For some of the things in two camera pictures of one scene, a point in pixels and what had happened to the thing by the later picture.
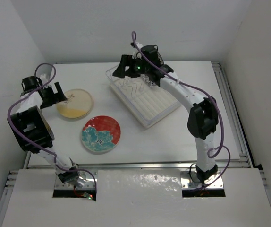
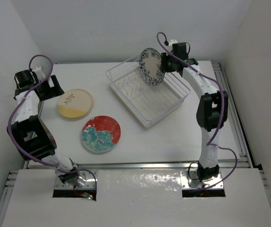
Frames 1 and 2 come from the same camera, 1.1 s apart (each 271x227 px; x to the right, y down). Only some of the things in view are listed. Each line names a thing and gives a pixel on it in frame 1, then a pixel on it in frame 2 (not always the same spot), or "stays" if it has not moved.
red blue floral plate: x=100 y=134 stays
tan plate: x=79 y=105 stays
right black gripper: x=122 y=71 -> x=165 y=67
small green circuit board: x=89 y=196 stays
